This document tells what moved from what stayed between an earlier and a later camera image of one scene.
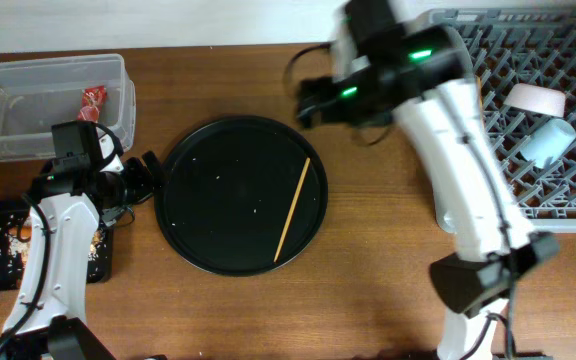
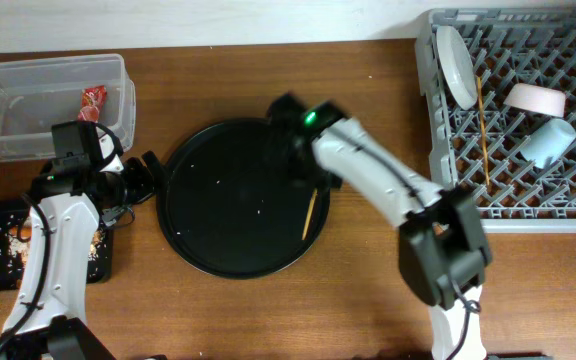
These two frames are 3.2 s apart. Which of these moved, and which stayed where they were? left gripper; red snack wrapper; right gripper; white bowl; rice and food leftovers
Moved: right gripper
Stayed: left gripper; white bowl; rice and food leftovers; red snack wrapper
